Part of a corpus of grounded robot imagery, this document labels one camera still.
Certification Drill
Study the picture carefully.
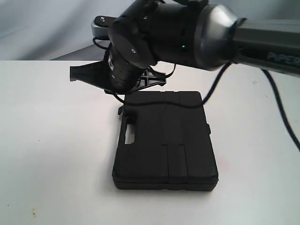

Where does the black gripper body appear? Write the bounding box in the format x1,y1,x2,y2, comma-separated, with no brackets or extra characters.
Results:
69,61,166,94

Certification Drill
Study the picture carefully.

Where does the black plastic tool case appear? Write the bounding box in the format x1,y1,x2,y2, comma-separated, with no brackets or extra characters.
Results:
112,91,218,191

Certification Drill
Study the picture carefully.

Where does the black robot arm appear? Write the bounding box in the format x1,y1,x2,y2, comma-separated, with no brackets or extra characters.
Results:
70,0,300,94

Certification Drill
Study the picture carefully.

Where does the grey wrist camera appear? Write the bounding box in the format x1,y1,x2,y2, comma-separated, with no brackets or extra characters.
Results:
91,15,116,40

